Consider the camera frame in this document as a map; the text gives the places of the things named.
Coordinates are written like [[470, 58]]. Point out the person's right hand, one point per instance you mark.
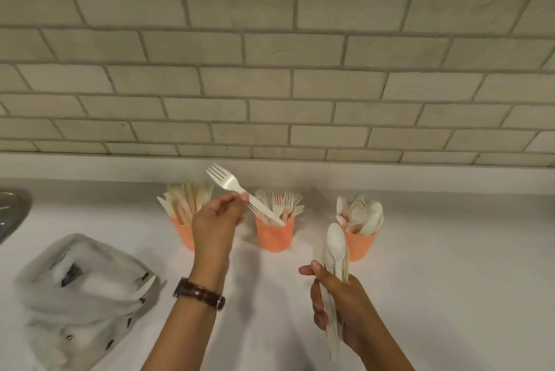
[[353, 310]]

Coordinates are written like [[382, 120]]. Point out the person's left hand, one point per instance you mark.
[[212, 240]]

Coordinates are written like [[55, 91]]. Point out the single white fork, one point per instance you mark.
[[230, 184]]

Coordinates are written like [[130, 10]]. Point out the bunch of mixed plastic cutlery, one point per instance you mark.
[[334, 240]]

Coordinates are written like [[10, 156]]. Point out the spoons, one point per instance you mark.
[[364, 214]]

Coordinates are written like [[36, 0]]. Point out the translucent black print plastic bag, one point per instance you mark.
[[65, 314]]

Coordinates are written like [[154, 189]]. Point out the person's left forearm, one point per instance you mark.
[[182, 336]]

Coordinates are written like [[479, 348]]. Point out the stainless steel sink drainboard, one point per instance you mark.
[[13, 210]]

